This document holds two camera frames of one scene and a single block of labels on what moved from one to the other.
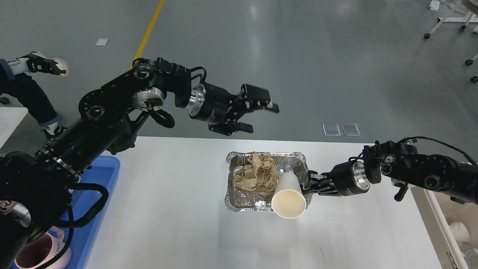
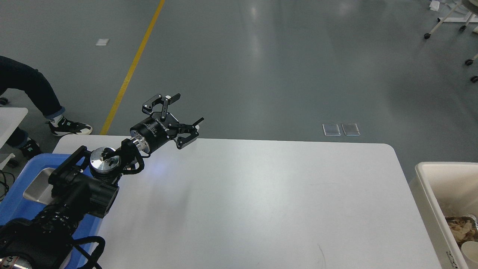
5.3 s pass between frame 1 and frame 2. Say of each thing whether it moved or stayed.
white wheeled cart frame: stayed
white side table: stayed
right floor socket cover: stayed
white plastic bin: stayed
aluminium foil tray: moved
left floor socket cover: stayed
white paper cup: moved
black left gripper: moved
